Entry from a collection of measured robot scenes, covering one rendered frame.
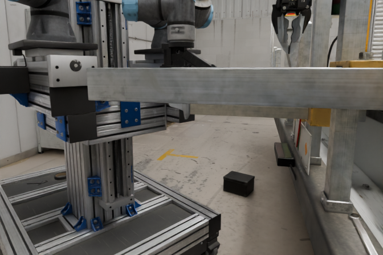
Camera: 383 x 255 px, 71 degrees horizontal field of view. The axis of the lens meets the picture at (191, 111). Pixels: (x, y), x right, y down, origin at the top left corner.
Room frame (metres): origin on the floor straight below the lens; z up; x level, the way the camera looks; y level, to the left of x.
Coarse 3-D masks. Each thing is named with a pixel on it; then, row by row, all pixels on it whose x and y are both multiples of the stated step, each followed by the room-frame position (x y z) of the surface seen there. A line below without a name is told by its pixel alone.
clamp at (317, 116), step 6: (312, 108) 0.63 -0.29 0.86; (318, 108) 0.63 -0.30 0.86; (324, 108) 0.63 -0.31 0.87; (312, 114) 0.63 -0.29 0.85; (318, 114) 0.63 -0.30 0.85; (324, 114) 0.63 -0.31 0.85; (330, 114) 0.62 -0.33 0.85; (306, 120) 0.69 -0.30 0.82; (312, 120) 0.63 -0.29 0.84; (318, 120) 0.63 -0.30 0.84; (324, 120) 0.63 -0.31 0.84; (324, 126) 0.63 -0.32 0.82
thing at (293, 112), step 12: (192, 108) 0.74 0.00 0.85; (204, 108) 0.73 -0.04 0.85; (216, 108) 0.72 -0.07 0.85; (228, 108) 0.72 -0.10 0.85; (240, 108) 0.71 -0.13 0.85; (252, 108) 0.70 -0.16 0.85; (264, 108) 0.69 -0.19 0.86; (276, 108) 0.69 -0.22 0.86; (288, 108) 0.68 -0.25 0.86; (300, 108) 0.67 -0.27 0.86; (360, 120) 0.64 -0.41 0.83
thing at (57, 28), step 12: (36, 12) 0.89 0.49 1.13; (48, 12) 0.89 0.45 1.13; (60, 12) 0.92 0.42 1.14; (36, 24) 0.88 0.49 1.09; (48, 24) 0.89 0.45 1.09; (60, 24) 0.91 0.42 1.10; (36, 36) 0.87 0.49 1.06; (48, 36) 0.88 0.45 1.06; (60, 36) 0.90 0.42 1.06; (72, 36) 0.94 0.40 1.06
